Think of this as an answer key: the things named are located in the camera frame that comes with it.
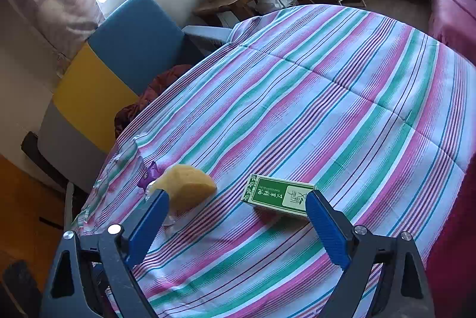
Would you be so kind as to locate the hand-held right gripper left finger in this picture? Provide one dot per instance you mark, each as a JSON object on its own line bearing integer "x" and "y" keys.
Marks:
{"x": 148, "y": 225}

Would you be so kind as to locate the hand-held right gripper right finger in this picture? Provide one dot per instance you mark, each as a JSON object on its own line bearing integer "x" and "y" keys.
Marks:
{"x": 327, "y": 228}

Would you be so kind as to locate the small green and beige carton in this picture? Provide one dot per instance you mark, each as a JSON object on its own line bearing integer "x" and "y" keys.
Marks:
{"x": 277, "y": 195}

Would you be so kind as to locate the clear packet with purple ends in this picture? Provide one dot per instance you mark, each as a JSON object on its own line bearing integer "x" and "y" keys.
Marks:
{"x": 148, "y": 176}

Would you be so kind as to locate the yellow sponge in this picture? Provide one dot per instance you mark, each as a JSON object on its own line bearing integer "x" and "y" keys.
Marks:
{"x": 189, "y": 187}

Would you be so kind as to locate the striped bed sheet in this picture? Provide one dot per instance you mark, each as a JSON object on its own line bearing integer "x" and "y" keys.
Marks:
{"x": 297, "y": 98}

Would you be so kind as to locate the blue yellow grey padded chair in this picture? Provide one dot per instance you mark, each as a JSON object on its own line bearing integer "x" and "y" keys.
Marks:
{"x": 126, "y": 50}

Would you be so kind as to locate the beige curtain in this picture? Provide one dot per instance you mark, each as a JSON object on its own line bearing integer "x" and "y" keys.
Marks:
{"x": 52, "y": 5}

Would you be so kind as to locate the pink bed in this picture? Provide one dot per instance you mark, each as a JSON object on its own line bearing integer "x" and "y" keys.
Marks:
{"x": 453, "y": 9}

